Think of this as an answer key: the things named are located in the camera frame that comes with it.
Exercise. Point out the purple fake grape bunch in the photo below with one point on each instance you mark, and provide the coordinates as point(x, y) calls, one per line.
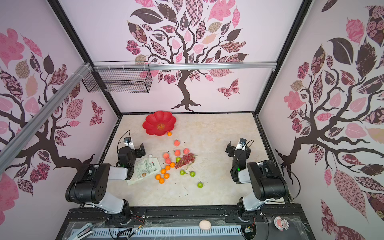
point(186, 160)

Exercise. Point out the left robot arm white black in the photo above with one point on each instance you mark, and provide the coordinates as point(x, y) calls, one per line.
point(89, 185)

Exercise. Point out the round pink cartoon sticker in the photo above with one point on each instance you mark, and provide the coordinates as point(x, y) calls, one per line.
point(281, 224)

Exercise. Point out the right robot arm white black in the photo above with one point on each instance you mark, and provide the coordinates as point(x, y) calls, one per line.
point(266, 180)

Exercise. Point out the white printed snack pouch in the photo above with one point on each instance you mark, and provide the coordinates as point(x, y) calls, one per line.
point(144, 169)

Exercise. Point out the aluminium rail left wall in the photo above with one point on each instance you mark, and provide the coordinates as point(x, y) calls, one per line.
point(11, 150)

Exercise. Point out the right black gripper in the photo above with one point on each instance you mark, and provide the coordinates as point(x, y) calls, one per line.
point(231, 149)

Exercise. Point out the red flower-shaped fruit bowl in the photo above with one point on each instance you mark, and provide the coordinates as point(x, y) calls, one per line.
point(159, 123)

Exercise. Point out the fake peach right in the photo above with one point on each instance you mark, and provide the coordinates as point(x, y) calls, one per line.
point(186, 151)

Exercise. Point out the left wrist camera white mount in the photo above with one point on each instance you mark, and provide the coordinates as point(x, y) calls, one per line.
point(129, 142)

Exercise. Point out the black wire mesh basket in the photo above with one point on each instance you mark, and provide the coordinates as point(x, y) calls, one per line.
point(119, 77)

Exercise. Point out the aluminium rail back wall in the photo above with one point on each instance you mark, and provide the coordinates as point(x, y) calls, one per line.
point(170, 67)

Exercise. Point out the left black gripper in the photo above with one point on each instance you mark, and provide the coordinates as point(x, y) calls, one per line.
point(137, 151)

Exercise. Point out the fake peach left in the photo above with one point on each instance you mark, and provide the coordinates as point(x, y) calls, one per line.
point(166, 155)

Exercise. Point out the aluminium rail wall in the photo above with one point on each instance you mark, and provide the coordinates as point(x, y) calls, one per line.
point(170, 67)
point(11, 150)

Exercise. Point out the fake peach near bowl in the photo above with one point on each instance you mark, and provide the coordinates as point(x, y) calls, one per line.
point(176, 142)

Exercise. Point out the white vented cable duct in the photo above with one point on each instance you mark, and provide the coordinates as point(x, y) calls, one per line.
point(158, 233)

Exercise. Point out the white stapler tool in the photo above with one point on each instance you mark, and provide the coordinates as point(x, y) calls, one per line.
point(79, 232)

